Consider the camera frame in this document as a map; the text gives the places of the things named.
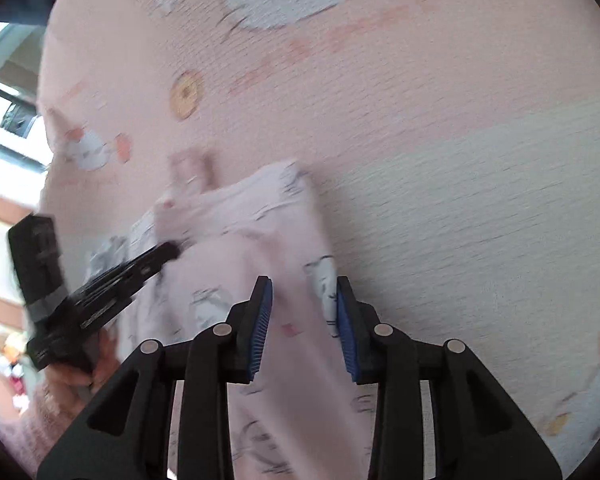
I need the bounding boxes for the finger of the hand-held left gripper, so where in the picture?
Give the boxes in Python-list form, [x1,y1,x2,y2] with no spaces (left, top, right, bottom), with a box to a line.
[75,242,181,332]

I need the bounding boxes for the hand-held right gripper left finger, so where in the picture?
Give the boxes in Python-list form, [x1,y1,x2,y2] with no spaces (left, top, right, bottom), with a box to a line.
[36,276,273,480]

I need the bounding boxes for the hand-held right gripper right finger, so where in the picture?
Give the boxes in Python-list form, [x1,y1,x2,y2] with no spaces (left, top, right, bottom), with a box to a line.
[336,276,563,480]

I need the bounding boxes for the pale blue printed garment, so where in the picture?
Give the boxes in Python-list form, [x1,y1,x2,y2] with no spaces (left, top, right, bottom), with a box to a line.
[86,234,136,286]

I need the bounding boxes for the pink bear print pajama pants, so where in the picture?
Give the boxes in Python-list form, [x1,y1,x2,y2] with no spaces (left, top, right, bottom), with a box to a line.
[120,150,381,480]

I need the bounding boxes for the person's left hand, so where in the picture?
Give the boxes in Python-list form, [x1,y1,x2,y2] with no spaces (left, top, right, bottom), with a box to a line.
[45,362,98,411]

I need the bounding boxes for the window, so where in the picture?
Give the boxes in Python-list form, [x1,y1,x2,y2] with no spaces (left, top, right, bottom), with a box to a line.
[0,20,53,171]

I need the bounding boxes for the pink cat printed blanket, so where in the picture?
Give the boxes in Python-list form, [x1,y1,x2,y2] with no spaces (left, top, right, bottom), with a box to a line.
[35,0,600,480]

